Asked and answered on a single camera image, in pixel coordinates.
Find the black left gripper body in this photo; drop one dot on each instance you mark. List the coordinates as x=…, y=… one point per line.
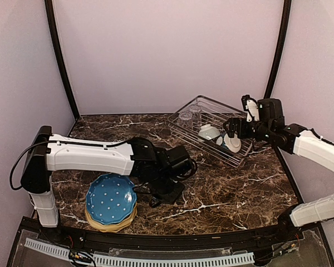
x=161, y=186

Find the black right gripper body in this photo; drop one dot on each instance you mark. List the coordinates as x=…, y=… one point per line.
x=244, y=132

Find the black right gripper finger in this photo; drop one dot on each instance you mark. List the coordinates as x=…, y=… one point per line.
x=232, y=127
x=226, y=125

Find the blue dotted plate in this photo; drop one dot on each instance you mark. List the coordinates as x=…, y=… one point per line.
x=110, y=199

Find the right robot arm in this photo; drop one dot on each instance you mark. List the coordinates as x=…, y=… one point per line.
x=307, y=153

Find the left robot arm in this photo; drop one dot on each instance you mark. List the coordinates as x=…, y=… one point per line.
x=136, y=157

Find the small white cup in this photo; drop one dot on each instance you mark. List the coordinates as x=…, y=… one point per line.
x=219, y=141

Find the white blue bowl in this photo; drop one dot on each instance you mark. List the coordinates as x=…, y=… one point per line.
x=233, y=144

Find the pale green ribbed bowl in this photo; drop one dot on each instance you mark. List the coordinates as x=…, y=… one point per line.
x=208, y=132

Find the clear glass cup far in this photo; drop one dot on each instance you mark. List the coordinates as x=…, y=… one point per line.
x=196, y=112

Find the clear glass cup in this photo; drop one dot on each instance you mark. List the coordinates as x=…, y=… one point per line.
x=196, y=112
x=185, y=120

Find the clear glass cup near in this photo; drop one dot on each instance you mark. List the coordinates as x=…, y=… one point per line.
x=185, y=120

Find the metal wire dish rack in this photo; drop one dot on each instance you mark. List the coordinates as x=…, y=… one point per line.
x=200, y=123

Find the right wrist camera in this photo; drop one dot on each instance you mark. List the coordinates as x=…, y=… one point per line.
x=267, y=110

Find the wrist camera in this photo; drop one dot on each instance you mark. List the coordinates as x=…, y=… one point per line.
x=267, y=110
x=179, y=159

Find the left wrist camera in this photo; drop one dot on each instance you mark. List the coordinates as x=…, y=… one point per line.
x=179, y=159

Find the white slotted cable duct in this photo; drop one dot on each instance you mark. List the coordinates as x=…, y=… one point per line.
x=125, y=257

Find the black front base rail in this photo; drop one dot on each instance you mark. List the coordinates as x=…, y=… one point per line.
x=262, y=241

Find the black right corner post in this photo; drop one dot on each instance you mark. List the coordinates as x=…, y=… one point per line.
x=286, y=12

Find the black corner post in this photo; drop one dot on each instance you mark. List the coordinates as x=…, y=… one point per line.
x=51, y=19
x=286, y=12

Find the black left corner post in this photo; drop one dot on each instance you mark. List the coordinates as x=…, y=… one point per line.
x=51, y=19

